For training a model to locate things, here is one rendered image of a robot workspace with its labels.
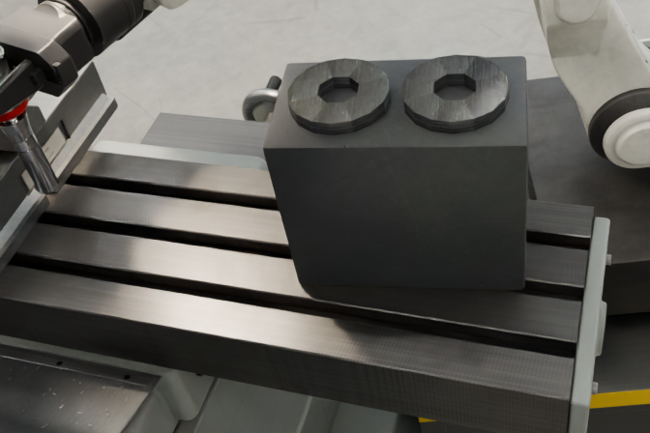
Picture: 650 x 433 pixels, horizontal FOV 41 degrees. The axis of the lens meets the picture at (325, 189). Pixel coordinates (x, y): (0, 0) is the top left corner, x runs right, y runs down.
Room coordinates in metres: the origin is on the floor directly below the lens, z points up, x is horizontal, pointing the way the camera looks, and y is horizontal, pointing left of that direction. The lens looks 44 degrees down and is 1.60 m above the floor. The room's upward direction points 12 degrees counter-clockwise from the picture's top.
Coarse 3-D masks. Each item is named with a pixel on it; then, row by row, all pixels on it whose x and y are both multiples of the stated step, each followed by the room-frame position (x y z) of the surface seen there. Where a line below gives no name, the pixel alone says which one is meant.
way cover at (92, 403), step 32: (0, 352) 0.60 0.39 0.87; (32, 352) 0.60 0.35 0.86; (0, 384) 0.55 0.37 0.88; (32, 384) 0.55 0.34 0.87; (64, 384) 0.54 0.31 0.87; (96, 384) 0.53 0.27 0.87; (128, 384) 0.53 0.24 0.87; (0, 416) 0.51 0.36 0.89; (32, 416) 0.50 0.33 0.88; (64, 416) 0.49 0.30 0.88; (96, 416) 0.49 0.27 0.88; (128, 416) 0.48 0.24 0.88
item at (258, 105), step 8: (272, 80) 1.22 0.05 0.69; (280, 80) 1.23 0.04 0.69; (264, 88) 1.20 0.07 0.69; (272, 88) 1.20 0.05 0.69; (248, 96) 1.21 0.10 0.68; (256, 96) 1.20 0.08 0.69; (264, 96) 1.19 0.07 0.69; (272, 96) 1.18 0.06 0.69; (248, 104) 1.20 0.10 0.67; (256, 104) 1.21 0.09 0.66; (264, 104) 1.20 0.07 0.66; (272, 104) 1.19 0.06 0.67; (248, 112) 1.21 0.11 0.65; (256, 112) 1.21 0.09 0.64; (264, 112) 1.20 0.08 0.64; (272, 112) 1.19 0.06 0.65; (248, 120) 1.21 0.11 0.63; (256, 120) 1.21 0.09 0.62; (264, 120) 1.18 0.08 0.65
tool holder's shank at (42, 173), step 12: (12, 120) 0.71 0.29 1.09; (24, 120) 0.71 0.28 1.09; (12, 132) 0.70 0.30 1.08; (24, 132) 0.71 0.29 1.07; (24, 144) 0.70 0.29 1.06; (36, 144) 0.71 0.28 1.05; (24, 156) 0.70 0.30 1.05; (36, 156) 0.71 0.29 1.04; (36, 168) 0.70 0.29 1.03; (48, 168) 0.71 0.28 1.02; (36, 180) 0.71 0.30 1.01; (48, 180) 0.71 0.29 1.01; (48, 192) 0.70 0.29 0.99
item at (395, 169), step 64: (320, 64) 0.63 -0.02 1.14; (384, 64) 0.63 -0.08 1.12; (448, 64) 0.59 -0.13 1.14; (512, 64) 0.59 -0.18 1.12; (320, 128) 0.55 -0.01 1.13; (384, 128) 0.54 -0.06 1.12; (448, 128) 0.52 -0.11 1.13; (512, 128) 0.51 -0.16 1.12; (320, 192) 0.54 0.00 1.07; (384, 192) 0.52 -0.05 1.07; (448, 192) 0.51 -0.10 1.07; (512, 192) 0.49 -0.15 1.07; (320, 256) 0.54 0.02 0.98; (384, 256) 0.52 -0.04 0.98; (448, 256) 0.51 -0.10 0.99; (512, 256) 0.49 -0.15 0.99
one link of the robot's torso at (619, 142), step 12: (648, 108) 0.91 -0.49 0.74; (624, 120) 0.91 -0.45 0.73; (636, 120) 0.90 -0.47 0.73; (648, 120) 0.90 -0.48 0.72; (612, 132) 0.91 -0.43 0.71; (624, 132) 0.90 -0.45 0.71; (636, 132) 0.89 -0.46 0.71; (648, 132) 0.89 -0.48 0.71; (612, 144) 0.90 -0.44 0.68; (624, 144) 0.89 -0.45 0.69; (636, 144) 0.89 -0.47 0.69; (648, 144) 0.89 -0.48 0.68; (612, 156) 0.90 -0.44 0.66; (624, 156) 0.89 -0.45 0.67; (636, 156) 0.89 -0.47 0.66; (648, 156) 0.89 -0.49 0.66
